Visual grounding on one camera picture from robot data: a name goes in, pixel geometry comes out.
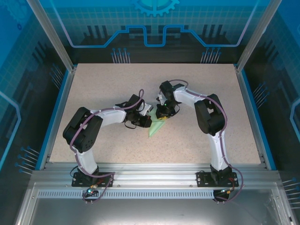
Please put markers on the light green cloth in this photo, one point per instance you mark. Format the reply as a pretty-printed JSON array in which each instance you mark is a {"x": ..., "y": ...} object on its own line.
[{"x": 155, "y": 129}]

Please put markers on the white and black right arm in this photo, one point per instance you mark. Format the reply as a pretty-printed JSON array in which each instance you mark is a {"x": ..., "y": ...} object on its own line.
[{"x": 211, "y": 114}]

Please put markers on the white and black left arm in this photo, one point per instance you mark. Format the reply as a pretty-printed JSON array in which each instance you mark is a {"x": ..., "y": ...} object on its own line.
[{"x": 82, "y": 131}]

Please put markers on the grey metal tray panel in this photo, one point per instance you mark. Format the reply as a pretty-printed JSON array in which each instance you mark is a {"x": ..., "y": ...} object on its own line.
[{"x": 152, "y": 213}]

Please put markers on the long aluminium mounting rail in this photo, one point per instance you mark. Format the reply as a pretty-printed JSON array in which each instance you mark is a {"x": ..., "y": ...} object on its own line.
[{"x": 152, "y": 173}]

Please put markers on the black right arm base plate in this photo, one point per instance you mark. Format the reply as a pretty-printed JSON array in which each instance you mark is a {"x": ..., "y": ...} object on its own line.
[{"x": 202, "y": 179}]

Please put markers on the blue and aluminium side rail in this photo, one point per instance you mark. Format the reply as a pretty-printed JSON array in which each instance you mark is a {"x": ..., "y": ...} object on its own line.
[
  {"x": 63, "y": 93},
  {"x": 250, "y": 105}
]

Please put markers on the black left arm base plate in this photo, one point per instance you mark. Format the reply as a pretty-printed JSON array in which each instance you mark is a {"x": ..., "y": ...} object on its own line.
[{"x": 77, "y": 181}]

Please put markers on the aluminium frame post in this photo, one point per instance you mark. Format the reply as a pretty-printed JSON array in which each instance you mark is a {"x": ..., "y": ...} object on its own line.
[
  {"x": 255, "y": 35},
  {"x": 54, "y": 39}
]

